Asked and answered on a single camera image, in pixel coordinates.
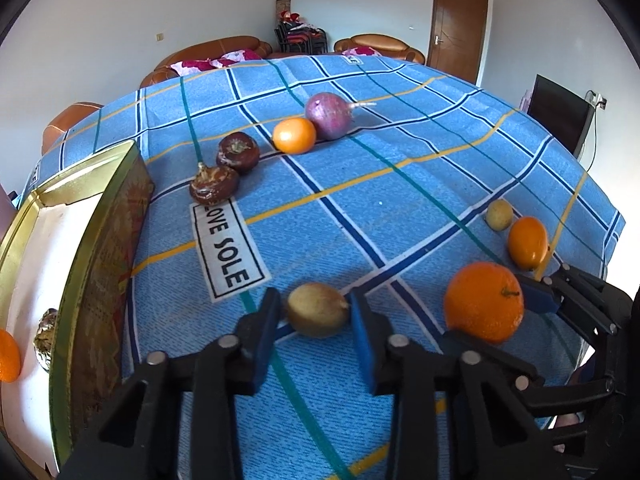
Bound round orange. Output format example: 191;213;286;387
272;117;317;156

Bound small yellow green jujube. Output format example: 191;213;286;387
486;199;515;232

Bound large orange with stem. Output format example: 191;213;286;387
443;261;525;345

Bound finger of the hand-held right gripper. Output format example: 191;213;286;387
517;262;622;338
440;330;617;413

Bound black monitor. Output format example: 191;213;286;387
527;74;594;159

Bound black power cable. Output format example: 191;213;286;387
580;105;601;166

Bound stacked black chairs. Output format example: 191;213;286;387
274;21;329;56

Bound purple onion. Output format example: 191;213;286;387
305;91;377;142

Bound small mandarin orange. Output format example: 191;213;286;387
0;329;22;383

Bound gold metal tin tray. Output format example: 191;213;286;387
0;140;156;478

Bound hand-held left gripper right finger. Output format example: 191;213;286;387
349;290;571;480

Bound brown leather armchair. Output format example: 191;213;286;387
333;34;426;66
41;101;104;155

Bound long brown leather sofa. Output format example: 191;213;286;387
139;35;275;90

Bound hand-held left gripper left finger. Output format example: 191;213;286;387
57;287;282;480

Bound blue checked tablecloth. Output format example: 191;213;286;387
30;55;626;480

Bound brown wooden door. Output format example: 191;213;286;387
430;0;489;85

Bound small oval orange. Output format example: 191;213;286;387
507;216;549;271

